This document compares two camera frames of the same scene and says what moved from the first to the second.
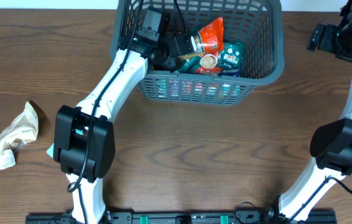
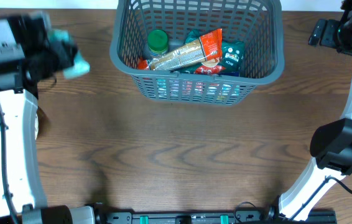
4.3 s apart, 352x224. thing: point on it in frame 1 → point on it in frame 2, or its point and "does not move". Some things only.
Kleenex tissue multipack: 167,88 does not move
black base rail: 183,218 does not move
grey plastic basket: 257,24 does not move
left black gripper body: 163,60 → 47,59
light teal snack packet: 50,150 → 81,65
